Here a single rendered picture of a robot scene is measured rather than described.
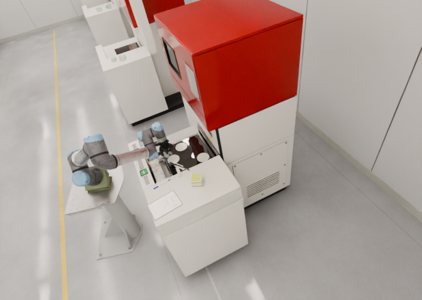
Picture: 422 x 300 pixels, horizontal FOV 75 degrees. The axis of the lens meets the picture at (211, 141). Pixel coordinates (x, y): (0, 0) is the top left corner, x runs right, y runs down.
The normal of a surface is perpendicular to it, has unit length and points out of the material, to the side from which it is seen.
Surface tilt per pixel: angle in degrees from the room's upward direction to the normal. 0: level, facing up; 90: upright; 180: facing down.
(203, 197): 0
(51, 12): 90
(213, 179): 0
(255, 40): 90
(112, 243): 0
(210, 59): 90
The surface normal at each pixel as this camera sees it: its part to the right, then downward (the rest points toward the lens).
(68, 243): -0.15, -0.70
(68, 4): 0.41, 0.59
